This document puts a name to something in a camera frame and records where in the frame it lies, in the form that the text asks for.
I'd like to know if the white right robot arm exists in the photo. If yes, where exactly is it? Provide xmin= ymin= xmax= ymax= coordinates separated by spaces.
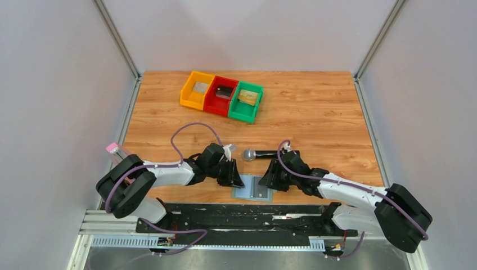
xmin=257 ymin=150 xmax=433 ymax=253

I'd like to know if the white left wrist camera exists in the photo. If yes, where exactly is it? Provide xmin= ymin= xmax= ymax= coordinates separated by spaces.
xmin=222 ymin=144 xmax=236 ymax=161

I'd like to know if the yellow plastic bin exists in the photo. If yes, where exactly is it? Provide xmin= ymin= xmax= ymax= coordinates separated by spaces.
xmin=179 ymin=71 xmax=215 ymax=111

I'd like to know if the red plastic bin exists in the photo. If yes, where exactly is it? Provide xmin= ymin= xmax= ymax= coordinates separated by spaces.
xmin=203 ymin=76 xmax=239 ymax=117

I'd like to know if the black VIP card stack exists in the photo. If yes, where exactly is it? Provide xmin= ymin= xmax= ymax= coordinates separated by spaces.
xmin=215 ymin=85 xmax=234 ymax=100

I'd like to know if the gold VIP card stack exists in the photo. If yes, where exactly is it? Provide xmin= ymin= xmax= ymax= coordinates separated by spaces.
xmin=238 ymin=89 xmax=259 ymax=106

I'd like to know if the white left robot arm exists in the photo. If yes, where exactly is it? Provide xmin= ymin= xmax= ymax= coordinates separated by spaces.
xmin=96 ymin=143 xmax=245 ymax=223

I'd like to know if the silver VIP card stack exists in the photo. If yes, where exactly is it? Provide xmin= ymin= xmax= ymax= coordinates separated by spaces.
xmin=192 ymin=82 xmax=209 ymax=95

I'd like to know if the black handheld microphone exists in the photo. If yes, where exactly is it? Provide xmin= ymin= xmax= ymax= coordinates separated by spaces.
xmin=242 ymin=148 xmax=300 ymax=161

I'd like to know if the green plastic bin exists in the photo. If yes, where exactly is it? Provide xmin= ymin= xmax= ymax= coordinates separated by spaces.
xmin=228 ymin=81 xmax=264 ymax=124

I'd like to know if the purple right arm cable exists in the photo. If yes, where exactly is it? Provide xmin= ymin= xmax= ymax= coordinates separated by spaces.
xmin=276 ymin=139 xmax=430 ymax=261

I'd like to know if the pink metronome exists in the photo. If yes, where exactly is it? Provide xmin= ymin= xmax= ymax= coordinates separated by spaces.
xmin=106 ymin=142 xmax=131 ymax=165

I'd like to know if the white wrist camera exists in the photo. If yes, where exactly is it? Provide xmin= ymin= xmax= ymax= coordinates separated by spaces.
xmin=222 ymin=144 xmax=236 ymax=161
xmin=280 ymin=144 xmax=293 ymax=154

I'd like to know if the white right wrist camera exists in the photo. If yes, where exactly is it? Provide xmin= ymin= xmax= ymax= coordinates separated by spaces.
xmin=280 ymin=144 xmax=293 ymax=154

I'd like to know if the teal card holder wallet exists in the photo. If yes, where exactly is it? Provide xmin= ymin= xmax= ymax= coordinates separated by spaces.
xmin=231 ymin=174 xmax=274 ymax=203

